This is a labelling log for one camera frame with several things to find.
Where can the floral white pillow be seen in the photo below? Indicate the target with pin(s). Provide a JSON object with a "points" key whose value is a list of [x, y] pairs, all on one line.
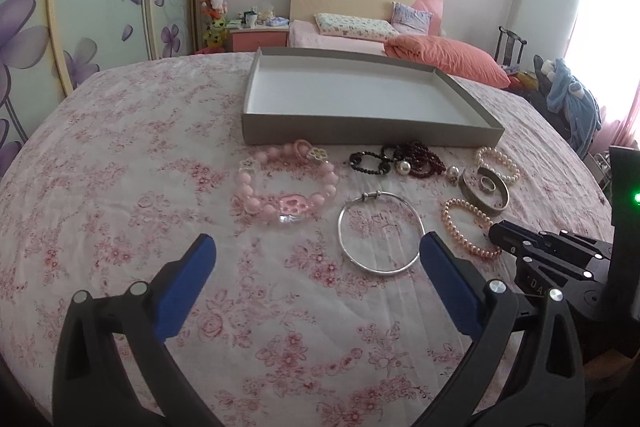
{"points": [[354, 27]]}

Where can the dark wooden chair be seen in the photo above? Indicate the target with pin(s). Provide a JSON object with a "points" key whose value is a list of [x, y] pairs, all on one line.
{"points": [[510, 47]]}

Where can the pink curtain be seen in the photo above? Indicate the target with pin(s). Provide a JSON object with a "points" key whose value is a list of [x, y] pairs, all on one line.
{"points": [[603, 53]]}

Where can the folded coral duvet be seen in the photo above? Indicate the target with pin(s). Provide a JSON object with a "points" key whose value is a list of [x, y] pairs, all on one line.
{"points": [[453, 57]]}

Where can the bed with pink sheet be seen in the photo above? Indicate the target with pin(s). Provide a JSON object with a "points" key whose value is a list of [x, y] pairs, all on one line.
{"points": [[302, 34]]}

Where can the wide silver cuff bangle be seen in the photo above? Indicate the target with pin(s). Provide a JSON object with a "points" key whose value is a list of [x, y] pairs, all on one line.
{"points": [[471, 186]]}

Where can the thin silver bangle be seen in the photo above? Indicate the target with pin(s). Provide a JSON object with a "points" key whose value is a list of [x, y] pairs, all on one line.
{"points": [[379, 233]]}

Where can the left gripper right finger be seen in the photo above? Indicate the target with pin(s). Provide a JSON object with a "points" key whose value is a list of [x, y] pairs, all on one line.
{"points": [[523, 366]]}

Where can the floral glass wardrobe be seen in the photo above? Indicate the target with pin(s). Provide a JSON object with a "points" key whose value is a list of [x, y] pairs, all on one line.
{"points": [[49, 48]]}

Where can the plush toy display tube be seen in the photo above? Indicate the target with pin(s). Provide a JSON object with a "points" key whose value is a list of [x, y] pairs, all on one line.
{"points": [[214, 1]]}

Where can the blue plush garment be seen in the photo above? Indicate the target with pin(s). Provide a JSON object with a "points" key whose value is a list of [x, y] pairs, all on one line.
{"points": [[569, 97]]}

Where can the pink beige nightstand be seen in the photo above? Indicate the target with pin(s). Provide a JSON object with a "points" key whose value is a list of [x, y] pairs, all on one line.
{"points": [[252, 39]]}

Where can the lilac small pillow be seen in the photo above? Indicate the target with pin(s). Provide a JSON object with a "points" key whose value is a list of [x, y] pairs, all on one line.
{"points": [[408, 20]]}

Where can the grey cardboard tray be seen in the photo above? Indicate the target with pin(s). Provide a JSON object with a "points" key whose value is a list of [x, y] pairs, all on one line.
{"points": [[346, 98]]}

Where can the large pearl earring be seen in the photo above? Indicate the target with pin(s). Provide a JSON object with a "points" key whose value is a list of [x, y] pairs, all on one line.
{"points": [[452, 173], [403, 167]]}

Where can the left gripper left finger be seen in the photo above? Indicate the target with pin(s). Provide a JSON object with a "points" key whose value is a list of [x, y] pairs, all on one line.
{"points": [[90, 384]]}

